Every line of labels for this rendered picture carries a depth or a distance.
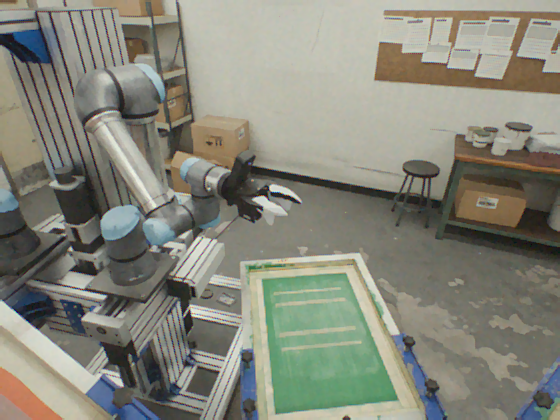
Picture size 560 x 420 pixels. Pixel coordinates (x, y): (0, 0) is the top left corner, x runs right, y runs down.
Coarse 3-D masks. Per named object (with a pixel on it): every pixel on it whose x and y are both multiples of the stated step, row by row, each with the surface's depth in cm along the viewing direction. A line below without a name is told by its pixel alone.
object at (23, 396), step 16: (0, 368) 77; (0, 384) 76; (16, 384) 77; (0, 400) 74; (16, 400) 75; (32, 400) 77; (0, 416) 73; (16, 416) 74; (32, 416) 75; (48, 416) 76
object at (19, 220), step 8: (0, 192) 121; (8, 192) 122; (0, 200) 118; (8, 200) 120; (16, 200) 125; (0, 208) 118; (8, 208) 120; (16, 208) 123; (0, 216) 119; (8, 216) 120; (16, 216) 123; (0, 224) 120; (8, 224) 121; (16, 224) 123; (24, 224) 127; (0, 232) 121; (8, 232) 122
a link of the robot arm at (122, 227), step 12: (108, 216) 108; (120, 216) 108; (132, 216) 107; (144, 216) 112; (108, 228) 105; (120, 228) 105; (132, 228) 107; (108, 240) 107; (120, 240) 107; (132, 240) 109; (144, 240) 113; (108, 252) 112; (120, 252) 109; (132, 252) 110
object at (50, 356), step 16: (0, 304) 82; (0, 320) 80; (16, 320) 81; (16, 336) 79; (32, 336) 81; (32, 352) 80; (48, 352) 80; (64, 352) 82; (48, 368) 81; (64, 368) 80; (80, 368) 82; (80, 384) 80
